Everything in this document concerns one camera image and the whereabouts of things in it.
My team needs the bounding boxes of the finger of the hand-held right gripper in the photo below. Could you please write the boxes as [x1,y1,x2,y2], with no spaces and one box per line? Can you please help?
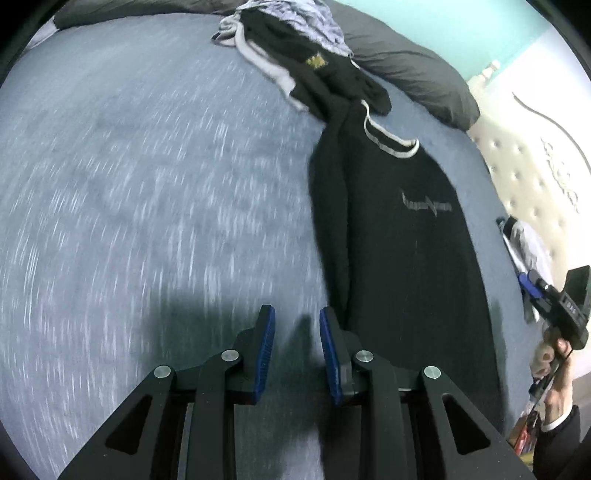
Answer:
[518,272,544,302]
[527,269,562,297]

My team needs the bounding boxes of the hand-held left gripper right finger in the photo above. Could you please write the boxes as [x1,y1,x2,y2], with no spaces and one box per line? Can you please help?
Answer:
[318,306,536,480]

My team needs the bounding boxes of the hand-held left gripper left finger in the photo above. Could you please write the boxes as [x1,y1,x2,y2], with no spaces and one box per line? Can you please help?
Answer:
[58,305,278,480]

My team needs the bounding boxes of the black sweater with white trim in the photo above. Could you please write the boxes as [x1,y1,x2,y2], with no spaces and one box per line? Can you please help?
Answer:
[308,99,509,437]

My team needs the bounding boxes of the person's right forearm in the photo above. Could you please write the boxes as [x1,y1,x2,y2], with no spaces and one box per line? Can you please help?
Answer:
[531,401,583,480]

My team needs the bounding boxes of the person's right hand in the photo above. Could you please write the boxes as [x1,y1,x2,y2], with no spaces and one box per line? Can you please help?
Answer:
[530,337,574,425]

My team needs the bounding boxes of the folded black white garment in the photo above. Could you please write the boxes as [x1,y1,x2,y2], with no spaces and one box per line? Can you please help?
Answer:
[496,217,539,324]

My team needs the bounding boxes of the folded grey garment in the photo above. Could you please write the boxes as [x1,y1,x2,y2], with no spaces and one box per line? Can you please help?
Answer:
[508,218,557,296]

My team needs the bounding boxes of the cream tufted headboard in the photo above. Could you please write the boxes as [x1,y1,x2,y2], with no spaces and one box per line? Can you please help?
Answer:
[465,59,591,282]

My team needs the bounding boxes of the colourful box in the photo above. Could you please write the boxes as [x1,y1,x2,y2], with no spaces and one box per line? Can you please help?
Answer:
[507,410,542,459]

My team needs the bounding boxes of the blue patterned bed cover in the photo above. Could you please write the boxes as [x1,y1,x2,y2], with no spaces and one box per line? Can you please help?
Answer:
[0,11,546,480]

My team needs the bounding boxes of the dark grey long pillow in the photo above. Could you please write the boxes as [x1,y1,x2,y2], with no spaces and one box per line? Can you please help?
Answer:
[53,0,482,131]

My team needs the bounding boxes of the light grey hoodie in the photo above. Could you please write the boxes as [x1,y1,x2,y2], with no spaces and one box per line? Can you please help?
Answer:
[211,15,309,112]

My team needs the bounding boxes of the blue-grey patterned garment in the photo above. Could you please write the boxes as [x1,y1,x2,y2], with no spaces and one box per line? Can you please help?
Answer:
[238,0,355,59]

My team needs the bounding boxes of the light grey quilt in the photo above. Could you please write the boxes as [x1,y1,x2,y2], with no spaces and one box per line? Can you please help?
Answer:
[28,21,61,48]

